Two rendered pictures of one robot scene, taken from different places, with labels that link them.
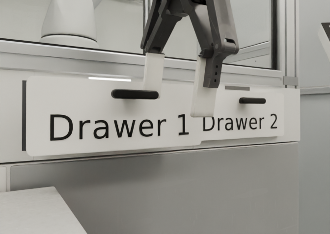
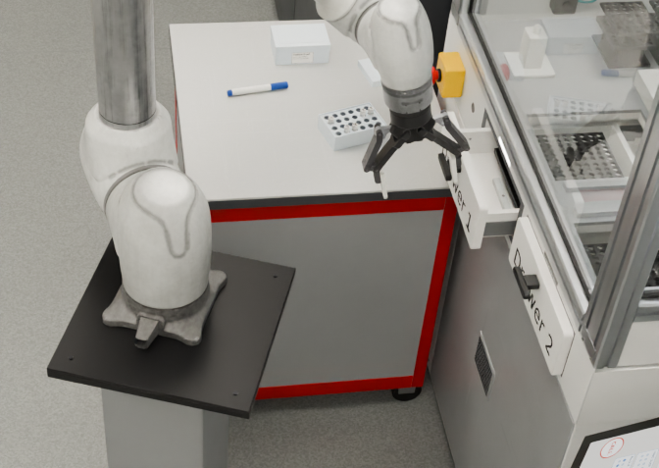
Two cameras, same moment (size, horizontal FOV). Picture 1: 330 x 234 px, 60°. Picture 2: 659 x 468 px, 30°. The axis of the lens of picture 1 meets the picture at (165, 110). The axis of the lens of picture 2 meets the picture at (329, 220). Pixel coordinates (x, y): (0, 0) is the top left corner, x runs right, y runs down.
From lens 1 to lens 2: 246 cm
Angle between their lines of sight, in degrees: 103
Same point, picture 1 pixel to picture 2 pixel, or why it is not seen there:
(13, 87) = (482, 107)
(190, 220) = (503, 321)
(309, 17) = not seen: outside the picture
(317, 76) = not seen: outside the picture
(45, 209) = (411, 180)
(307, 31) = not seen: outside the picture
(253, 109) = (540, 303)
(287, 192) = (549, 446)
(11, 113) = (479, 123)
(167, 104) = (468, 196)
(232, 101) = (532, 268)
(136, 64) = (513, 154)
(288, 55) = (596, 309)
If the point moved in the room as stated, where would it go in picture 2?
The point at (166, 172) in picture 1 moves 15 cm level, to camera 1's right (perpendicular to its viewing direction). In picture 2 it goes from (504, 261) to (483, 313)
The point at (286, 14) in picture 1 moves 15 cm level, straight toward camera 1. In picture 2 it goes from (611, 257) to (532, 207)
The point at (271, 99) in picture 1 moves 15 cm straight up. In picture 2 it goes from (554, 319) to (572, 257)
